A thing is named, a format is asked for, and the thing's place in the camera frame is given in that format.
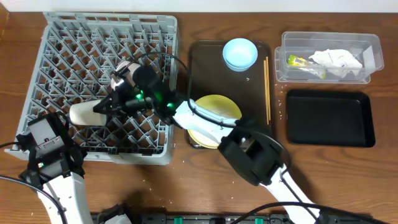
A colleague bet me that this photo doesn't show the cream white cup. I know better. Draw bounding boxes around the cream white cup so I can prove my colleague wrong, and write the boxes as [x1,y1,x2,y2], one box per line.
[69,100,107,126]

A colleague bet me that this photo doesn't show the white pink bowl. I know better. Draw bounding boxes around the white pink bowl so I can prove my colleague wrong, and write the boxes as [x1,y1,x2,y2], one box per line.
[111,61,141,90]

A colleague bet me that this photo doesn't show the light blue bowl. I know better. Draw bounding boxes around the light blue bowl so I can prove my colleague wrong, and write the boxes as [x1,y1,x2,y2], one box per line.
[222,38,258,72]

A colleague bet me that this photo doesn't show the green yellow snack wrapper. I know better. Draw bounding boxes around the green yellow snack wrapper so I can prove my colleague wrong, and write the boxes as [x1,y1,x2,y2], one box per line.
[287,55,326,80]

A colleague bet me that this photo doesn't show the white tissue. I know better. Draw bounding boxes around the white tissue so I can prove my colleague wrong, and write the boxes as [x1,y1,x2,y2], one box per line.
[309,49,363,78]

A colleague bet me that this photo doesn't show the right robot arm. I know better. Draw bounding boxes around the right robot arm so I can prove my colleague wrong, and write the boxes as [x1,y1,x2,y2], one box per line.
[93,63,320,223]

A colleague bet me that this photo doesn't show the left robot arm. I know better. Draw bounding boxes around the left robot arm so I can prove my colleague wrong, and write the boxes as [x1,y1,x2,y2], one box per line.
[16,112,93,223]

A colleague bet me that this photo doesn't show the clear plastic waste bin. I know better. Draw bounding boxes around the clear plastic waste bin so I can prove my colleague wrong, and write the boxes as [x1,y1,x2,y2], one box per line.
[275,31,384,84]

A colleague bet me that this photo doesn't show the grey plastic dish rack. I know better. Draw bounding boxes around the grey plastic dish rack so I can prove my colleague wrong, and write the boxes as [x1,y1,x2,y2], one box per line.
[17,12,178,166]

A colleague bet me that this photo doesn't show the dark brown serving tray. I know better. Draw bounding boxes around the dark brown serving tray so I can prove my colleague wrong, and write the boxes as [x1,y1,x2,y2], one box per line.
[189,40,275,137]

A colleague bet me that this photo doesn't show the yellow dirty plate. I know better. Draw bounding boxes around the yellow dirty plate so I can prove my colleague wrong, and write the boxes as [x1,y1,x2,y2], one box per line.
[187,95,242,149]

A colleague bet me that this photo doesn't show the wooden chopstick left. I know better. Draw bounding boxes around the wooden chopstick left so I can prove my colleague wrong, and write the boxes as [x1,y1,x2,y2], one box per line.
[264,60,269,125]

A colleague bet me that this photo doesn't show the wooden chopstick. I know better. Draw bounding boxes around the wooden chopstick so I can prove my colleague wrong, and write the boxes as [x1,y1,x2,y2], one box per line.
[264,57,271,124]
[264,60,269,125]

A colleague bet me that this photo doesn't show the wooden chopstick right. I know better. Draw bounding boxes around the wooden chopstick right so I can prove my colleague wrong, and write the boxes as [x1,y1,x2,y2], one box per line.
[264,57,271,124]

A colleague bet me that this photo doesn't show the black rectangular tray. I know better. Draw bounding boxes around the black rectangular tray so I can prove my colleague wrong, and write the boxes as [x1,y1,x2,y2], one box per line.
[286,90,376,147]

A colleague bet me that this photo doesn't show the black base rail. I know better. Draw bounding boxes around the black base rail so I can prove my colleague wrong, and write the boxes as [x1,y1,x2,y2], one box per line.
[91,204,378,224]

